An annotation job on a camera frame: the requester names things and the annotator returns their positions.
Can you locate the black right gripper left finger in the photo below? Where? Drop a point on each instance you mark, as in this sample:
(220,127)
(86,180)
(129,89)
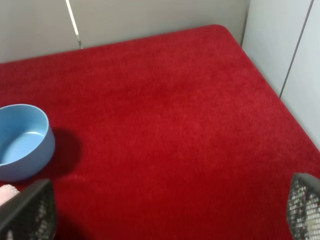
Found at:
(31,214)

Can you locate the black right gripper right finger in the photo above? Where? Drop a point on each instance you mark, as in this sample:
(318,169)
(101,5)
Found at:
(303,207)

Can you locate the pink rolled towel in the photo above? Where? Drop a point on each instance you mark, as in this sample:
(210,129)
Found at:
(7,192)

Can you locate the blue bowl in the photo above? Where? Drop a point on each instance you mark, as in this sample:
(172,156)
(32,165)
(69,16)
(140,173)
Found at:
(27,142)

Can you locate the red table cloth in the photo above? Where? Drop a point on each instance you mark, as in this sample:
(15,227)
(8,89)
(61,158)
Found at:
(171,137)

